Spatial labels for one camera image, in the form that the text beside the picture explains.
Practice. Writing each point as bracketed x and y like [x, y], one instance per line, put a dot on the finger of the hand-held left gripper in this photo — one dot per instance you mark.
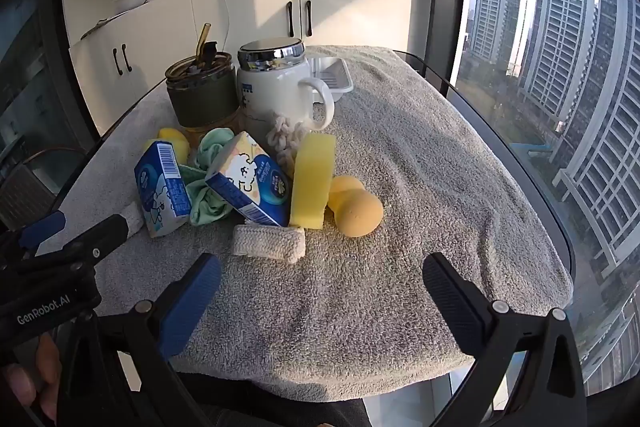
[100, 237]
[45, 227]

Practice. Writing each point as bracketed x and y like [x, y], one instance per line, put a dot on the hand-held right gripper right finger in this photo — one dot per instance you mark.
[452, 302]

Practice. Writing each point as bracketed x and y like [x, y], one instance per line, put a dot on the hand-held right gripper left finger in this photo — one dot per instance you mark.
[192, 302]

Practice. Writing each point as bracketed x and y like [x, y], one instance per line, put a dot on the orange gourd-shaped makeup sponge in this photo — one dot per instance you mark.
[357, 214]

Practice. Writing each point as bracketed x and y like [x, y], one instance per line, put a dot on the blue tissue pack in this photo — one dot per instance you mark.
[245, 177]
[160, 192]

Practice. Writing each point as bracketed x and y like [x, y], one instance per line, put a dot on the large yellow sponge block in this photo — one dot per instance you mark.
[312, 182]

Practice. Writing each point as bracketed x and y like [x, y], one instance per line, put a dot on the white ribbed plastic tray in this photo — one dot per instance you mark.
[335, 79]

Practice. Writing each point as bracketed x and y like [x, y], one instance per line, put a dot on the person's left hand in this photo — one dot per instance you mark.
[47, 372]

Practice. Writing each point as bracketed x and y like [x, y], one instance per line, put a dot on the green cloth scrunchie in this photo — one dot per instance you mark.
[205, 207]

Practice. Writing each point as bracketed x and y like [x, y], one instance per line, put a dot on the grey terry towel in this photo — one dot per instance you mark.
[400, 207]

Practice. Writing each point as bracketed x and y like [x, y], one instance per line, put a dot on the yellow round sponge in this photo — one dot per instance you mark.
[175, 142]

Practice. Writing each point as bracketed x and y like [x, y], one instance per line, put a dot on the dark glass door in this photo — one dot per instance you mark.
[30, 82]

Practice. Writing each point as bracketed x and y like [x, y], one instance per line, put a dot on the dark glass tumbler with straw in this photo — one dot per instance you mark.
[200, 102]

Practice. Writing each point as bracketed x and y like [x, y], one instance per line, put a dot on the dark glass table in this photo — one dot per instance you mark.
[480, 122]

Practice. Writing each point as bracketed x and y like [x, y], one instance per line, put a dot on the high-rise apartment building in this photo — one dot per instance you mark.
[555, 47]
[492, 22]
[605, 157]

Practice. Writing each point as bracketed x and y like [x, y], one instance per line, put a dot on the white mug with chrome lid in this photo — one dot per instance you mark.
[272, 92]

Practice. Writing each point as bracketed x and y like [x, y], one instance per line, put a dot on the white bowl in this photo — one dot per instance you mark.
[131, 2]

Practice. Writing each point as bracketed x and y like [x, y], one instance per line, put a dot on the black window frame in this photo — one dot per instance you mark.
[442, 7]

